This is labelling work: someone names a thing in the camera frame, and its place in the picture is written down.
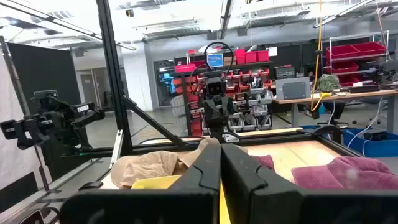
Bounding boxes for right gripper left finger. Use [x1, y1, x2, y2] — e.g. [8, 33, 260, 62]
[59, 142, 223, 224]

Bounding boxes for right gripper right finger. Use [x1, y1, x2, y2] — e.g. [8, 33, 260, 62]
[221, 144, 398, 224]

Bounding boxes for yellow translucent plastic container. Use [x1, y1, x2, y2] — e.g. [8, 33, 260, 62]
[130, 174, 233, 224]

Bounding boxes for parts rack with red bins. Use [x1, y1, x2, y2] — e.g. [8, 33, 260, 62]
[172, 48, 274, 137]

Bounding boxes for blue screen sign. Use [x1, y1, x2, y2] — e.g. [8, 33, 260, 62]
[206, 53, 224, 68]

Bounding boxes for black storage crate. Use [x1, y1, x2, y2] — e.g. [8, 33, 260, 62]
[275, 65, 296, 79]

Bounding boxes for grey equipment case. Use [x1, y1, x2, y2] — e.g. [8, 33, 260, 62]
[275, 77, 312, 100]

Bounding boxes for small blue plastic bin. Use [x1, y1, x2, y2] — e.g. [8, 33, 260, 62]
[300, 124, 324, 138]

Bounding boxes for black office chair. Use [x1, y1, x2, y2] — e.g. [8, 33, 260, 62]
[310, 101, 349, 128]

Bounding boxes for green fabric bag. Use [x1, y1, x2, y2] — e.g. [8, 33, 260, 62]
[317, 73, 342, 93]

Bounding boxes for large blue plastic bin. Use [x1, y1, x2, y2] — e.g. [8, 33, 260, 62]
[343, 128, 398, 158]

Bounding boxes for wooden top workbench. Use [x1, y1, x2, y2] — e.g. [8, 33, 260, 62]
[272, 89, 398, 128]

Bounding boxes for black flat desk device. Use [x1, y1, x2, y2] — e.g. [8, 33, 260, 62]
[348, 84, 381, 94]

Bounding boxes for black partition panel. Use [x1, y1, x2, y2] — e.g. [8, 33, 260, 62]
[6, 42, 82, 108]

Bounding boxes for black tripod pole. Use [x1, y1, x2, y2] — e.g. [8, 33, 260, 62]
[0, 35, 50, 192]

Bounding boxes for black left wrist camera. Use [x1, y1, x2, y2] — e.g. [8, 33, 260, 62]
[206, 77, 227, 97]

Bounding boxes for black aluminium table frame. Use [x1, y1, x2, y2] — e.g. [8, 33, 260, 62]
[40, 0, 371, 224]

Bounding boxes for yellow-orange drop cord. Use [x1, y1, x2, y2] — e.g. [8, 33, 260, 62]
[310, 0, 325, 112]

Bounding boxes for wire shelf with red bins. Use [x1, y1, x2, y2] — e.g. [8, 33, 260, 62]
[322, 30, 391, 88]

